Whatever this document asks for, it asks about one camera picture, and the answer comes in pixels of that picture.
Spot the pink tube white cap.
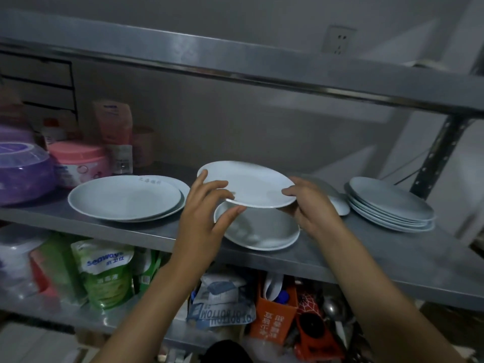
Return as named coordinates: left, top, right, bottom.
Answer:
left=93, top=100, right=134, bottom=175

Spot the orange black web print gadget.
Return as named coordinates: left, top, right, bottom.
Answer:
left=293, top=287, right=345, bottom=362

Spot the purple round tub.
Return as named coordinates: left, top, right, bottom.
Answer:
left=0, top=141, right=58, bottom=207

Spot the white wipes canister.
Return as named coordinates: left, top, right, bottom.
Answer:
left=0, top=228, right=52, bottom=301

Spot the grey blue printed bag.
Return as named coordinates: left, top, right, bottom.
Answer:
left=186, top=273, right=258, bottom=330

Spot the white bottle red cap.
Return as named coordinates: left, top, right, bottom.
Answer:
left=40, top=117, right=68, bottom=146

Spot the person's left forearm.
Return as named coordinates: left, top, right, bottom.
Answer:
left=90, top=259, right=212, bottom=363

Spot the person's right forearm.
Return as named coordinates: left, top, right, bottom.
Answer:
left=316, top=222, right=466, bottom=363

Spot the pink lidded jar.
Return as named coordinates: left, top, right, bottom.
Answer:
left=47, top=141, right=112, bottom=190

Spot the metal spoon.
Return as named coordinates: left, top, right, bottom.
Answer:
left=322, top=296, right=350, bottom=350

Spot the purple box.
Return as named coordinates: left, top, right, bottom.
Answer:
left=0, top=124, right=37, bottom=147

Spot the person's left hand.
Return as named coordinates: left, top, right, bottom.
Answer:
left=170, top=169, right=247, bottom=275

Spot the grey metal shelf rack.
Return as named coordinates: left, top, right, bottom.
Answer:
left=0, top=9, right=484, bottom=363

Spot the white cord bundle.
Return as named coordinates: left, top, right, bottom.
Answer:
left=401, top=58, right=449, bottom=71

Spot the green white refill pouch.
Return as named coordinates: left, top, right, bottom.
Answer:
left=71, top=238, right=136, bottom=311

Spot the pink cup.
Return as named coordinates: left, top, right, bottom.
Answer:
left=131, top=126, right=157, bottom=169

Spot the orange paper bag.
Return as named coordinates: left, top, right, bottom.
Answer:
left=249, top=275, right=299, bottom=346

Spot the small brown box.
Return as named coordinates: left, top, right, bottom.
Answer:
left=0, top=85, right=24, bottom=127

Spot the white wall socket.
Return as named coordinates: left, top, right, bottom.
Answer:
left=322, top=25, right=357, bottom=56

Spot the stack of white plates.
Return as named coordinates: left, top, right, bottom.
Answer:
left=344, top=176, right=437, bottom=234

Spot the red packet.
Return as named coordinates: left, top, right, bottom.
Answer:
left=29, top=248, right=58, bottom=298

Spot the person's right hand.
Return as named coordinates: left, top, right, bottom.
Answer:
left=281, top=176, right=343, bottom=243

